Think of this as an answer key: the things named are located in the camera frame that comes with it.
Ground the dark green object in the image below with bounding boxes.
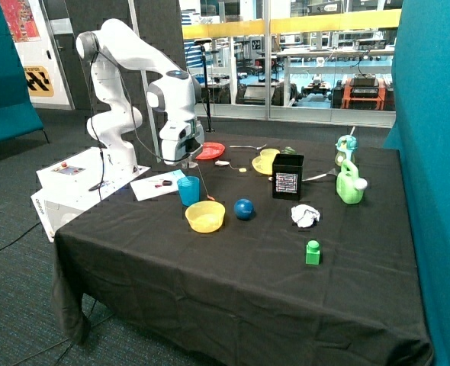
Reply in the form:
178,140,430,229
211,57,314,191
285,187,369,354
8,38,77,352
281,146,297,155

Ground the orange-tagged tea bag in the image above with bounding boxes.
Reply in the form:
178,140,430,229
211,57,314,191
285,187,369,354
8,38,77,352
189,164,215,201

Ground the teal partition panel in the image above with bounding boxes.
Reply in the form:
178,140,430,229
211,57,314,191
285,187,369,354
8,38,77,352
384,1,450,365

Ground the black tablecloth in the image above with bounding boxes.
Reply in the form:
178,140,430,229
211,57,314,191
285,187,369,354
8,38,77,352
52,132,435,365

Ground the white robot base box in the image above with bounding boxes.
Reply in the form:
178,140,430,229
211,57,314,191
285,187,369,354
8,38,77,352
31,147,149,242

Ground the black box with tag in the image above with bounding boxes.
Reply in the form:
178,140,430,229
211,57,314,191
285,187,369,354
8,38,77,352
272,153,304,201

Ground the yellow plastic bowl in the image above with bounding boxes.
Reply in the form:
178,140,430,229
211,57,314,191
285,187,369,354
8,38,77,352
185,201,226,233

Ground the blue ball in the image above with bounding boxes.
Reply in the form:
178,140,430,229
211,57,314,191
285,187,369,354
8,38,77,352
233,198,255,220

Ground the green-tagged tea bag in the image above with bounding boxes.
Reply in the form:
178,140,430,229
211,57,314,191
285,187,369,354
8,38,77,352
214,160,247,173

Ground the white paper sheet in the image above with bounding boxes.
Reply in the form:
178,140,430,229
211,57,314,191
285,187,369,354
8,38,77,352
130,169,185,201

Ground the blue plastic cup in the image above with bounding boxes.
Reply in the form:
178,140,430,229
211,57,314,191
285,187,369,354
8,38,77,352
177,176,200,207

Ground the green toy block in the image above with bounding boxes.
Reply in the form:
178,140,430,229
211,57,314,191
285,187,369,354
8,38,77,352
305,240,321,265

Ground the metal spoon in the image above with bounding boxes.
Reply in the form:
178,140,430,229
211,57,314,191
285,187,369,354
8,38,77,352
229,144,267,151

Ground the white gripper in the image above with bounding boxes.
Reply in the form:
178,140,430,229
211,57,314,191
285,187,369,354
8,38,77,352
159,118,204,169

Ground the teal toy bottle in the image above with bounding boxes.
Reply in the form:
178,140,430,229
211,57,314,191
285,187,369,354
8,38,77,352
335,127,358,166

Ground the black stand pole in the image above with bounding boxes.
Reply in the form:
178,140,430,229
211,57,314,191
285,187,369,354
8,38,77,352
194,37,214,133

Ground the yellow tea cup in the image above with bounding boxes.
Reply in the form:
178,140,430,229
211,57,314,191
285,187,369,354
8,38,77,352
252,149,280,175

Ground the yellow saucer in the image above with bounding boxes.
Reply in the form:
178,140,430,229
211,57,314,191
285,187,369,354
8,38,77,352
252,156,274,175

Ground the red plastic plate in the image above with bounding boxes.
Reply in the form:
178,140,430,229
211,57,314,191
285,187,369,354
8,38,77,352
196,142,225,160

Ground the crumpled white paper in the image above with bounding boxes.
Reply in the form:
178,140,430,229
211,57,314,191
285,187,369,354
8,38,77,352
291,204,320,228

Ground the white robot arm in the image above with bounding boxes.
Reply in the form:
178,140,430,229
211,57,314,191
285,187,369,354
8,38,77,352
76,19,204,172

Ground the teal sofa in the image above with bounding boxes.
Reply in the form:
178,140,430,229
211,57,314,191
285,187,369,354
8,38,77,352
0,5,44,142

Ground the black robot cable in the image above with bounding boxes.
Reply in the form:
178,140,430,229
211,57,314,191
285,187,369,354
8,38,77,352
88,49,195,203

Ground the green toy watering can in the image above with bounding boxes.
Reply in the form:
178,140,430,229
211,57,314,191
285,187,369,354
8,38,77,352
336,160,368,204

